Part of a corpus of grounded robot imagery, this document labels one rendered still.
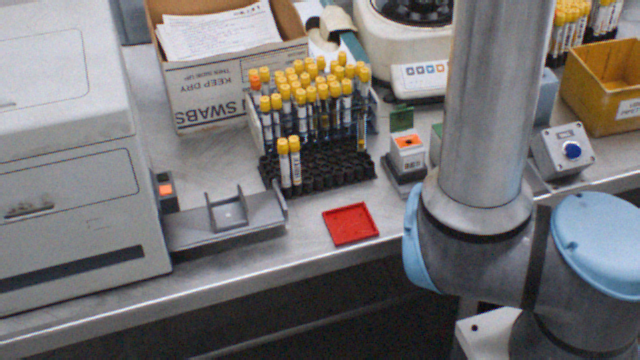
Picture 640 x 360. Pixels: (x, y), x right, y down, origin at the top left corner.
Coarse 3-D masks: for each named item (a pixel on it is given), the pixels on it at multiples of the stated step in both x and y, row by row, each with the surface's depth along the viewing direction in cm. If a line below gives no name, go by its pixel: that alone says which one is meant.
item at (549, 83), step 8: (544, 72) 120; (544, 80) 119; (552, 80) 119; (544, 88) 119; (552, 88) 119; (544, 96) 120; (552, 96) 121; (544, 104) 121; (552, 104) 122; (536, 112) 122; (544, 112) 123; (536, 120) 123; (544, 120) 124; (536, 128) 124; (544, 128) 124
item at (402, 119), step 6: (396, 108) 110; (402, 108) 111; (408, 108) 111; (390, 114) 110; (396, 114) 111; (402, 114) 111; (408, 114) 112; (390, 120) 111; (396, 120) 111; (402, 120) 112; (408, 120) 112; (390, 126) 112; (396, 126) 112; (402, 126) 112; (408, 126) 113; (390, 132) 112
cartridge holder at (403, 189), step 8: (384, 160) 117; (392, 160) 114; (384, 168) 117; (392, 168) 114; (424, 168) 113; (392, 176) 114; (400, 176) 112; (408, 176) 112; (416, 176) 113; (424, 176) 114; (400, 184) 113; (408, 184) 113; (400, 192) 112; (408, 192) 112
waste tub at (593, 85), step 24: (576, 48) 126; (600, 48) 128; (624, 48) 129; (576, 72) 125; (600, 72) 131; (624, 72) 133; (576, 96) 126; (600, 96) 119; (624, 96) 118; (600, 120) 121; (624, 120) 122
